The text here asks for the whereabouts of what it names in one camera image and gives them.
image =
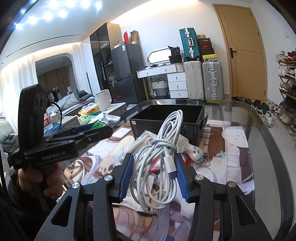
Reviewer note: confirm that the white suitcase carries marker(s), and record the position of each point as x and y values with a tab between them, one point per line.
194	79

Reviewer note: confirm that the teal suitcase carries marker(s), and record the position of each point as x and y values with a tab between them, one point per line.
190	43

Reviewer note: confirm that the black glass display cabinet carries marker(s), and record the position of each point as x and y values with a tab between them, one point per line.
102	43

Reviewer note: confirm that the white drawer desk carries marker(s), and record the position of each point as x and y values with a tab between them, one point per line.
167	81

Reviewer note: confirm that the wooden shoe rack with shoes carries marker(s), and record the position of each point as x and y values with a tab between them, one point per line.
286	73

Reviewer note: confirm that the green medicine sachet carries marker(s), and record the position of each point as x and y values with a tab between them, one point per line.
100	124

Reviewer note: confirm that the anime printed desk mat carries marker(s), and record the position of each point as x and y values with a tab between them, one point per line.
154	209

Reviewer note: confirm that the oval vanity mirror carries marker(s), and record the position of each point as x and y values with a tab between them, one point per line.
159	56

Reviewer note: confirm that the white electric kettle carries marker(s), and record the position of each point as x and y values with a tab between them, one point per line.
104	99

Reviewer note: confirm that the grey side cabinet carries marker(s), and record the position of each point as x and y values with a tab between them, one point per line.
70	116

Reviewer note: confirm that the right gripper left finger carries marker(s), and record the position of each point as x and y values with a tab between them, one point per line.
85	212

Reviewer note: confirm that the person's left hand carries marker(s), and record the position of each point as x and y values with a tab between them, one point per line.
28	177

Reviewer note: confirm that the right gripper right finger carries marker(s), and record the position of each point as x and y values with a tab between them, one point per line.
238	217

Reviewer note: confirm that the woven basket bag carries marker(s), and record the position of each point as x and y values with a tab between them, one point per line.
159	88

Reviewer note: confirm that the silver suitcase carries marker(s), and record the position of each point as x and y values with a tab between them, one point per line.
213	80

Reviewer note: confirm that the black bag on desk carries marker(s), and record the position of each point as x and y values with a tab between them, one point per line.
175	56

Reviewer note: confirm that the tan wooden door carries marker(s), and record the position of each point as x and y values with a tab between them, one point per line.
245	51

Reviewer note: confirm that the stack of shoe boxes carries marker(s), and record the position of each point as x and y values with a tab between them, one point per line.
206	49

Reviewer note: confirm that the white tissue pack red wrapper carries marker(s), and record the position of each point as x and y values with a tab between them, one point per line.
154	171

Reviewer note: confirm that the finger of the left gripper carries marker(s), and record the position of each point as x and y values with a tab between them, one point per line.
76	132
100	134

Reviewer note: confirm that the white plush toy blue cap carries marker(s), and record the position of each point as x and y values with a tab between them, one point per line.
193	152

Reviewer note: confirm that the black refrigerator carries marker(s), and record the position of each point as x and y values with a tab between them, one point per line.
127	60

